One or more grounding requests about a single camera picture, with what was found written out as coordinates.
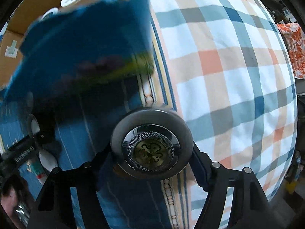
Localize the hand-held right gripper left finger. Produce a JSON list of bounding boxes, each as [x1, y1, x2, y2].
[[27, 151, 117, 229]]

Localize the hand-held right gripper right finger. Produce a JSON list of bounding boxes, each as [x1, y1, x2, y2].
[[189, 143, 274, 229]]

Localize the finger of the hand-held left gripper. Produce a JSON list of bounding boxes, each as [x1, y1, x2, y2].
[[33, 110, 61, 151]]

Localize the round tin with white inside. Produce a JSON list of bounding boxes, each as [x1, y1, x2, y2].
[[27, 114, 40, 137]]

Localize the white bottle with teal label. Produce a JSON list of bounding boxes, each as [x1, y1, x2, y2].
[[31, 161, 47, 186]]

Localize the small white bottle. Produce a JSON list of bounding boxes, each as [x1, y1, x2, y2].
[[39, 149, 59, 170]]

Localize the silver round metal tin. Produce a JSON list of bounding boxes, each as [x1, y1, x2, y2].
[[110, 105, 194, 180]]

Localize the cardboard box with blue print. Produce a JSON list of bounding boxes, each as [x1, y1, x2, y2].
[[0, 0, 155, 96]]

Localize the person's left hand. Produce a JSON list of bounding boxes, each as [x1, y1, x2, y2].
[[0, 191, 19, 223]]

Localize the blue striped blanket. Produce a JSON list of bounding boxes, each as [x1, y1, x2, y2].
[[0, 19, 198, 229]]

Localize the plaid blanket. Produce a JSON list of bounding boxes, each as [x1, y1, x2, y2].
[[143, 0, 298, 229]]

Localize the orange floral cloth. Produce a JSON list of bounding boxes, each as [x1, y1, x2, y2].
[[276, 23, 305, 79]]

